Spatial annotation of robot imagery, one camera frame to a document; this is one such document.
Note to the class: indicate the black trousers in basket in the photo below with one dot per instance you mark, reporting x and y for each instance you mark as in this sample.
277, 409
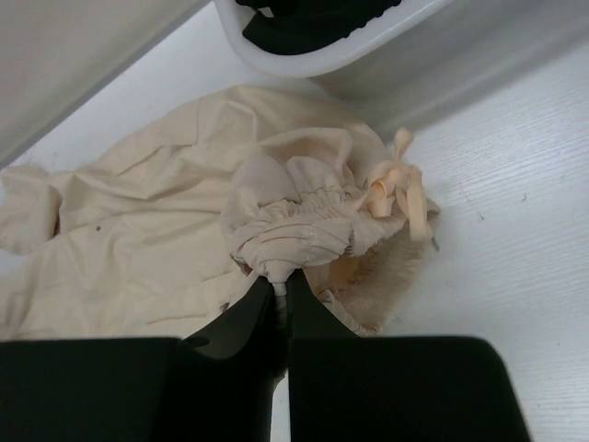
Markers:
293, 27

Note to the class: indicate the white plastic laundry basket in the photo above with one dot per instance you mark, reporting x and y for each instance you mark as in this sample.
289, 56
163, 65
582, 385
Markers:
424, 60

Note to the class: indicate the beige drawstring trousers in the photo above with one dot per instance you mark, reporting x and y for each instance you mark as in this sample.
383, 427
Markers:
166, 231

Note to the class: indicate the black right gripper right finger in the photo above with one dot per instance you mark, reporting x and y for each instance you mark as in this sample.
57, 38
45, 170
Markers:
417, 388

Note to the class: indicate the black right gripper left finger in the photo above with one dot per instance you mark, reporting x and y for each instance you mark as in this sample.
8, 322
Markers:
212, 386

